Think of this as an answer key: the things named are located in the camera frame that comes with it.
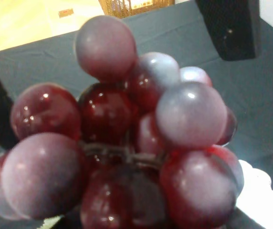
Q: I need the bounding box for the red artificial grape bunch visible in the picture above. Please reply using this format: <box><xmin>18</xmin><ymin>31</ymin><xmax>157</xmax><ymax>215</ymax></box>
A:
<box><xmin>0</xmin><ymin>16</ymin><xmax>244</xmax><ymax>229</ymax></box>

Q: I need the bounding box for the blue white bath loofah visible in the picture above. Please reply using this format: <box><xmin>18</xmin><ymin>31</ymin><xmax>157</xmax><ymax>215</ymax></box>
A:
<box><xmin>236</xmin><ymin>160</ymin><xmax>273</xmax><ymax>229</ymax></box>

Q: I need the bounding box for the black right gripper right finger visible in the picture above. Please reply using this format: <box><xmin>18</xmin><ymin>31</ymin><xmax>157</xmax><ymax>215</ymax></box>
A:
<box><xmin>196</xmin><ymin>0</ymin><xmax>261</xmax><ymax>61</ymax></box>

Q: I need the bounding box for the wicker basket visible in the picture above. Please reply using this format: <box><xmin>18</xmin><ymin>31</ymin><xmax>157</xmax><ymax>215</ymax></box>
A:
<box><xmin>99</xmin><ymin>0</ymin><xmax>175</xmax><ymax>19</ymax></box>

